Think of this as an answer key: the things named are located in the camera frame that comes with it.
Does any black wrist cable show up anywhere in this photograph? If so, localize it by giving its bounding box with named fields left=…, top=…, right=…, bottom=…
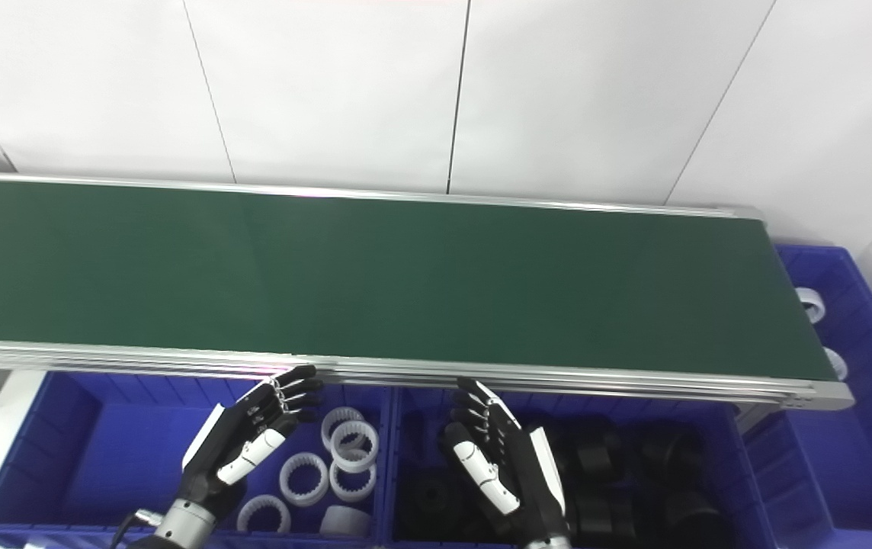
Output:
left=111, top=509, right=164, bottom=549

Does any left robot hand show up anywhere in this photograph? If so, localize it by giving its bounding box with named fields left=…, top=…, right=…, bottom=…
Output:
left=179, top=364, right=325, bottom=512

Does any blue bin at conveyor end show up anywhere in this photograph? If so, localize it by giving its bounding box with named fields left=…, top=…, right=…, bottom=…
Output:
left=741, top=244, right=872, bottom=549

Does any green conveyor belt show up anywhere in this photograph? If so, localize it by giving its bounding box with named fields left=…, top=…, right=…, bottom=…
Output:
left=0, top=179, right=838, bottom=382
left=0, top=172, right=856, bottom=413

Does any black toothed ring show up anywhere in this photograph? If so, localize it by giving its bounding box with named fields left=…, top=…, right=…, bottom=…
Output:
left=573, top=492, right=631, bottom=546
left=569, top=435, right=624, bottom=481
left=634, top=423, right=700, bottom=477
left=661, top=492, right=726, bottom=549
left=398, top=473, right=460, bottom=535

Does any blue bin with black parts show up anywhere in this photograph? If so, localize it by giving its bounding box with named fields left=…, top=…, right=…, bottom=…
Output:
left=386, top=385, right=780, bottom=549

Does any blue bin with white rings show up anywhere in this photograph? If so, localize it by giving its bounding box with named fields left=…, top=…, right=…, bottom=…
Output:
left=0, top=371, right=391, bottom=549

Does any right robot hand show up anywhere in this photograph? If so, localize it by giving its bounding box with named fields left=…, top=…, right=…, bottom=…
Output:
left=440, top=377, right=570, bottom=547

